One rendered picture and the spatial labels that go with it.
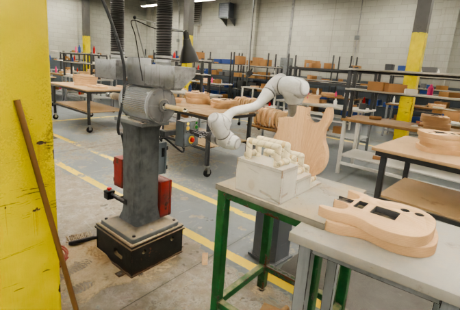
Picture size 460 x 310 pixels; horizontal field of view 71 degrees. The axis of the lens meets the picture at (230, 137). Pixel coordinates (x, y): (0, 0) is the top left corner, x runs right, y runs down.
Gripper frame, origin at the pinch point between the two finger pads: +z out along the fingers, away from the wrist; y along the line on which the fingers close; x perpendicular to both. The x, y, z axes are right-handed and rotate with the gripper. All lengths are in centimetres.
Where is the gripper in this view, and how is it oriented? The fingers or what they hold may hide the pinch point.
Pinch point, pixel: (193, 131)
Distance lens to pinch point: 234.9
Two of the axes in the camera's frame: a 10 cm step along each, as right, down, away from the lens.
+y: 6.4, -1.4, 7.6
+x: 0.6, -9.7, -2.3
